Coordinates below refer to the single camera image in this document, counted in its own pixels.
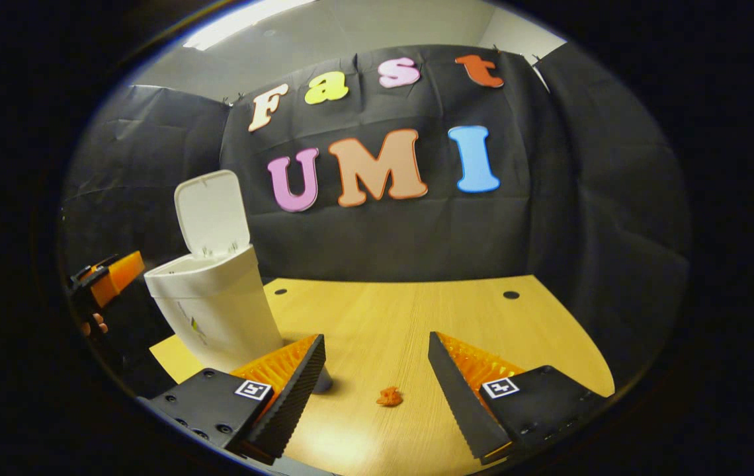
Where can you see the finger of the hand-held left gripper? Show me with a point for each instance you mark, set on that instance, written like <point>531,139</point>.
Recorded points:
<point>119,274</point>

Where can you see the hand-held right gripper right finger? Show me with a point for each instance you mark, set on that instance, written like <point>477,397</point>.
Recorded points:
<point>460,403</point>

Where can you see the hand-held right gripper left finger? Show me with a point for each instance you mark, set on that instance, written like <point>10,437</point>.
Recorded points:
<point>291,396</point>

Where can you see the blue silver pop can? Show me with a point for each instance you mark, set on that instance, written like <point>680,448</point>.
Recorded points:
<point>324,382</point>

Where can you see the orange paper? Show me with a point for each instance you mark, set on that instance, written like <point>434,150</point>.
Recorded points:
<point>390,396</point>

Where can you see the white desktop garbage bin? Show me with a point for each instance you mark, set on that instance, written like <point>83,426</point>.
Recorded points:
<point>218,311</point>

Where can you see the wooden desktop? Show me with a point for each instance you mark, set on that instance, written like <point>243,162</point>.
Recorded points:
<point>390,330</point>

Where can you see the black backdrop cloth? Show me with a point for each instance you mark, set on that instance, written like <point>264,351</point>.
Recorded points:
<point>417,231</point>

